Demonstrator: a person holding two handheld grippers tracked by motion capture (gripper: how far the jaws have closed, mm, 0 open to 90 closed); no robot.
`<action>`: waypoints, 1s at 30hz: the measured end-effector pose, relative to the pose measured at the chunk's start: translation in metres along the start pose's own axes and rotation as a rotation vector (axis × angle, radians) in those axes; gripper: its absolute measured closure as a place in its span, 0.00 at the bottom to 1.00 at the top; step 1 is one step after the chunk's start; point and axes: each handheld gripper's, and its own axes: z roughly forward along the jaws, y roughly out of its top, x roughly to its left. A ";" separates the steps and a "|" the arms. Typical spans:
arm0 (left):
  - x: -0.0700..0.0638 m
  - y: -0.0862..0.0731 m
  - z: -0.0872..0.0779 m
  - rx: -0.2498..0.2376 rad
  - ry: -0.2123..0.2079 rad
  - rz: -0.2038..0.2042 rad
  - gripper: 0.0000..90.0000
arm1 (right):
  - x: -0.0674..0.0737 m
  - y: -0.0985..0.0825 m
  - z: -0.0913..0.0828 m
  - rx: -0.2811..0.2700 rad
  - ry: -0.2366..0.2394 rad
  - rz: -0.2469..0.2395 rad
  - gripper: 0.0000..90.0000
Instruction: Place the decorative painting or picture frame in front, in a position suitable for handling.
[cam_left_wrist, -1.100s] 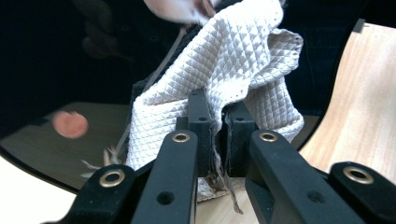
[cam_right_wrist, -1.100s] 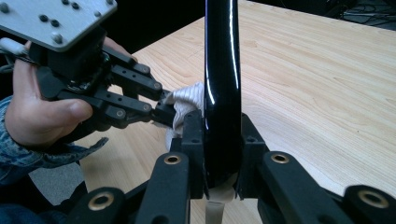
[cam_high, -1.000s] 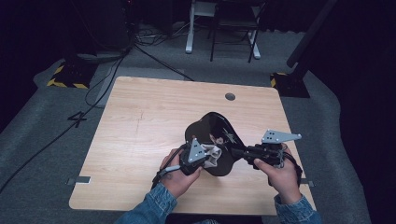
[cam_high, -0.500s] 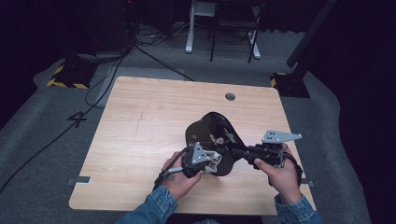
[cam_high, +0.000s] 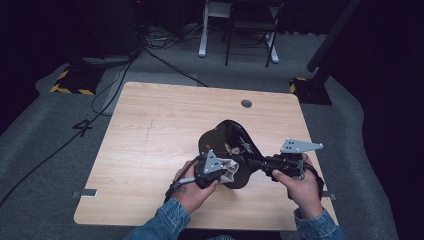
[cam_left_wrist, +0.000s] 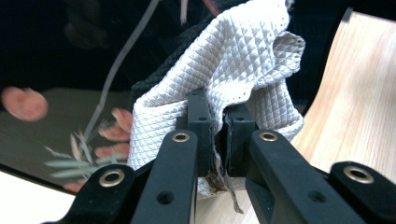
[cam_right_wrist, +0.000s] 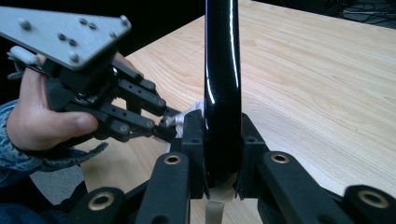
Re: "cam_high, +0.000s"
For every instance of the black base with yellow stripes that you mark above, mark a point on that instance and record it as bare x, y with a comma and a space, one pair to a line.
311, 91

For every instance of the person's left hand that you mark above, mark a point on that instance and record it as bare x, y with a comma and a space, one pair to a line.
193, 195

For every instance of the person's right hand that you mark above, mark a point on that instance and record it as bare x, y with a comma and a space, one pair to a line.
305, 196

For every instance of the dark equipment stand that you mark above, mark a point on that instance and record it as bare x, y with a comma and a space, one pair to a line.
113, 33

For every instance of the white desk frame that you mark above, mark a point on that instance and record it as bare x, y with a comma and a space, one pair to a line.
204, 30

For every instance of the grey table clamp bracket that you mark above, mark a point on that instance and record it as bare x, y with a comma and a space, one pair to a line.
84, 193
330, 196

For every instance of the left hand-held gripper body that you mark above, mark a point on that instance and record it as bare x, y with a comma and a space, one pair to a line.
210, 170

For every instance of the black folding chair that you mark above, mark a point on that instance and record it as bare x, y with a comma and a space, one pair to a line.
248, 25

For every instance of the black floral pouch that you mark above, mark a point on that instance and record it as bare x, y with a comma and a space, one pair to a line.
233, 143

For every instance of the grey cloth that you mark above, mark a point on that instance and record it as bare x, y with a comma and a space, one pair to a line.
231, 170

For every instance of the large black yellow striped base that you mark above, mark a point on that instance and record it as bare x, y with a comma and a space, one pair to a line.
78, 81

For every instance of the black slanted stand post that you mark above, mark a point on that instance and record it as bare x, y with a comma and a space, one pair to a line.
333, 35

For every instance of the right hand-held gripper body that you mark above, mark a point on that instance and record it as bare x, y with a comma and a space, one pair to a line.
290, 160

